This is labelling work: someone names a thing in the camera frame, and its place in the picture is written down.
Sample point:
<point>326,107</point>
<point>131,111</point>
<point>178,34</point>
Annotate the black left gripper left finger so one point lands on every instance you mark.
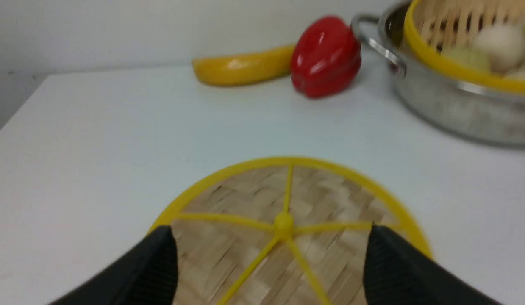
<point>146,275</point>

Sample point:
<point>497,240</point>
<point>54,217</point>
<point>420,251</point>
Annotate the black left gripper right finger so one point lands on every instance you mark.
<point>397,273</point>

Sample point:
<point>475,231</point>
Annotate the yellow rimmed woven steamer lid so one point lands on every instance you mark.
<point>280,231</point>

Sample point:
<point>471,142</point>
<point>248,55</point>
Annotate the yellow rimmed bamboo steamer basket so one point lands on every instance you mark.
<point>433,25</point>

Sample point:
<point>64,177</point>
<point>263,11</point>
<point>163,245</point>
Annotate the stainless steel pot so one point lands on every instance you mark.
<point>460,108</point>

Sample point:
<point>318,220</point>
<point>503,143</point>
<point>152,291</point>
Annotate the red bell pepper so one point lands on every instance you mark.
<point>326,59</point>

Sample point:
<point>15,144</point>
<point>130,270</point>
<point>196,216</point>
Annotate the green round bun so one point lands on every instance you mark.
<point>468,57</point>

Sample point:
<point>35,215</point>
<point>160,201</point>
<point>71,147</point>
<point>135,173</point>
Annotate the yellow squash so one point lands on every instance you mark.
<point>244,69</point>

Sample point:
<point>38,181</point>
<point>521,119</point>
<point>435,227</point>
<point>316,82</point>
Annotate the white round bun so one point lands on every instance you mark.
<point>504,44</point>

